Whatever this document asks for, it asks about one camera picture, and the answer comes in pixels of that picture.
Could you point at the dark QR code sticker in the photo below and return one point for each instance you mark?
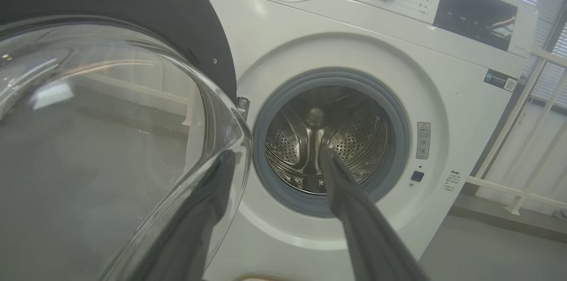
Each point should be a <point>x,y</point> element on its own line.
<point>500,80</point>

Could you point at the small printed text sticker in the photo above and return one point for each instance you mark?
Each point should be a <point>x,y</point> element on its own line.
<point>452,180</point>

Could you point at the black door latch socket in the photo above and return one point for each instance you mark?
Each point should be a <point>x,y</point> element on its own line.
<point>417,176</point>

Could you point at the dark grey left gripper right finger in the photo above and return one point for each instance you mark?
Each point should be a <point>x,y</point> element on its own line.
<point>367,236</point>

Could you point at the white metal railing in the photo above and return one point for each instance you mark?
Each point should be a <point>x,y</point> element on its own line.
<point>509,126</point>

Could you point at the black washing machine display panel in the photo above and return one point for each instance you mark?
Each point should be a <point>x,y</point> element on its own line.
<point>474,15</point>

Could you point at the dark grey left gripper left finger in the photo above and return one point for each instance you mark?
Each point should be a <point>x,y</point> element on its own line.
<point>195,228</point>

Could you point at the black-rimmed glass washer door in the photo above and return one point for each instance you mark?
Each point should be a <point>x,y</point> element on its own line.
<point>168,6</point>

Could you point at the grey warning label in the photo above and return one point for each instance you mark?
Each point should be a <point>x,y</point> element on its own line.
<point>423,140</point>

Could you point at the steel washing machine drum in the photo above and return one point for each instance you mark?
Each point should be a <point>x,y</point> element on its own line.
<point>363,134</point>

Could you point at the white front-load washing machine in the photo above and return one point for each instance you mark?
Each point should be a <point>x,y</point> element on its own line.
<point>274,41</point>

